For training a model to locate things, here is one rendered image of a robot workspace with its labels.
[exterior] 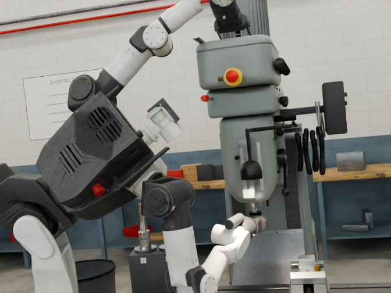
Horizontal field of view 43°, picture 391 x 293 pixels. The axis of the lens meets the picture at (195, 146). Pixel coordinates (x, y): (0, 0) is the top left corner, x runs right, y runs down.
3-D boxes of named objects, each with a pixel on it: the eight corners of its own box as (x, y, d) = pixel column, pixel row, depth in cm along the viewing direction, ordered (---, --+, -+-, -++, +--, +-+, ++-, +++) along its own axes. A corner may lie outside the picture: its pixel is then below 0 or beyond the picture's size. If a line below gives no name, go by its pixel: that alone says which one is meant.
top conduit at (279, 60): (285, 67, 161) (284, 56, 161) (272, 69, 162) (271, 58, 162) (290, 75, 205) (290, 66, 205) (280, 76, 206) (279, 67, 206)
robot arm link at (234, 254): (251, 241, 168) (236, 269, 159) (227, 235, 172) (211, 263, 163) (249, 227, 165) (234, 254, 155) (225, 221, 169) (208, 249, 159)
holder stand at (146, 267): (188, 299, 193) (182, 249, 191) (132, 302, 195) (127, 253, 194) (191, 288, 205) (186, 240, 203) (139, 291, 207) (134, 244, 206)
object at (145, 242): (150, 245, 202) (149, 231, 202) (152, 247, 197) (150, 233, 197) (139, 246, 201) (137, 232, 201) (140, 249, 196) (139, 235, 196)
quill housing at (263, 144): (280, 202, 175) (272, 112, 173) (223, 206, 180) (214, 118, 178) (283, 193, 194) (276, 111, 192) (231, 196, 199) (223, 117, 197)
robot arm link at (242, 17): (214, 39, 177) (205, 18, 167) (215, 18, 182) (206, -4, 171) (248, 34, 174) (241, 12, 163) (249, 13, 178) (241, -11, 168)
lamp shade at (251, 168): (244, 181, 161) (242, 161, 160) (238, 178, 168) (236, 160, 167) (265, 178, 162) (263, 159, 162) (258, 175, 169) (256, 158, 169)
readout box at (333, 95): (350, 133, 196) (346, 79, 195) (326, 135, 198) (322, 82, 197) (347, 130, 215) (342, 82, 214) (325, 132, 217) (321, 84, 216)
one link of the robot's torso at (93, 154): (60, 231, 129) (166, 145, 130) (4, 141, 143) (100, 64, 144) (106, 248, 156) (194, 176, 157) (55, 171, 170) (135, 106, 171)
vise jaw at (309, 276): (326, 283, 175) (325, 272, 175) (290, 284, 177) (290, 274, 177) (325, 278, 181) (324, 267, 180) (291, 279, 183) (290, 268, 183)
